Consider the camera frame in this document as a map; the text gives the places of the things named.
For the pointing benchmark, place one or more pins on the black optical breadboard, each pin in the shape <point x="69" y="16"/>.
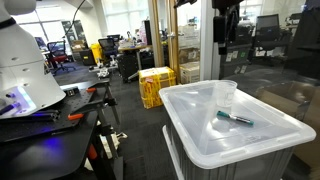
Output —
<point x="81" y="100"/>

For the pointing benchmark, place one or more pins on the large brown cardboard box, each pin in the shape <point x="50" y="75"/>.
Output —
<point x="286" y="96"/>

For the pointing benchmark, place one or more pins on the wooden top desk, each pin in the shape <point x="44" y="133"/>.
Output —
<point x="133" y="48"/>

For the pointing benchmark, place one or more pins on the white cardboard box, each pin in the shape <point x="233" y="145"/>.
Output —
<point x="190" y="73"/>

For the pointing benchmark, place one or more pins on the black office chair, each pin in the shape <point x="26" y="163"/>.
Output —
<point x="266" y="25"/>

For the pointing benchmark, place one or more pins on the blue office chair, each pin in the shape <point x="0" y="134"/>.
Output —
<point x="107" y="45"/>

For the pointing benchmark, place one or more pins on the white gadget on floor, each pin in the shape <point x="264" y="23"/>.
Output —
<point x="104" y="70"/>

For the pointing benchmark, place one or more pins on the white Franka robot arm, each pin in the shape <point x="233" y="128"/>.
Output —
<point x="26" y="66"/>

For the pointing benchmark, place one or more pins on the clear plastic bin lid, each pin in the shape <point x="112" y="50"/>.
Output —
<point x="200" y="130"/>

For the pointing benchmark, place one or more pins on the brown labelled cardboard box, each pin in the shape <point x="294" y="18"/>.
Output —
<point x="189" y="55"/>

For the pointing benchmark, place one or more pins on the glass wall frame post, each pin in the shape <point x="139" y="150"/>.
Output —
<point x="206" y="50"/>

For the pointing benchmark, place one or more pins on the small brown cardboard box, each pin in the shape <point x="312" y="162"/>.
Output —
<point x="78" y="45"/>

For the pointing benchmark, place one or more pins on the red office chair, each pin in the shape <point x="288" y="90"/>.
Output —
<point x="56" y="53"/>

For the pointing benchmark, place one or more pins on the clear plastic cup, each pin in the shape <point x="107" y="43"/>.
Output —
<point x="226" y="96"/>

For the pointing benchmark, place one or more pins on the black cart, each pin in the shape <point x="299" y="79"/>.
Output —
<point x="128" y="68"/>

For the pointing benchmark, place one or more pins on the gray storage bin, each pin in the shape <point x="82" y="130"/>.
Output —
<point x="260" y="166"/>

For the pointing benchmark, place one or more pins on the black work table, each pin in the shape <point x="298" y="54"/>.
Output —
<point x="50" y="160"/>

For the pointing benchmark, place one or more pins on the yellow bin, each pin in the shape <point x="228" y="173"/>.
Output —
<point x="96" y="51"/>

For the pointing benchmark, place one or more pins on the teal capped marker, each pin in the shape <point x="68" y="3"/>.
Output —
<point x="233" y="117"/>

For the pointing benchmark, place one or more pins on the black filing cabinet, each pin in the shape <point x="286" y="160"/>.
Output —
<point x="233" y="65"/>

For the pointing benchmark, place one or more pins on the wooden door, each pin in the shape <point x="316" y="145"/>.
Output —
<point x="173" y="50"/>

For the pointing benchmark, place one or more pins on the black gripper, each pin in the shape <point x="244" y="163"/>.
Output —
<point x="228" y="2"/>

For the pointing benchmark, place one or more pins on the black crate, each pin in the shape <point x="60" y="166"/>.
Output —
<point x="87" y="57"/>

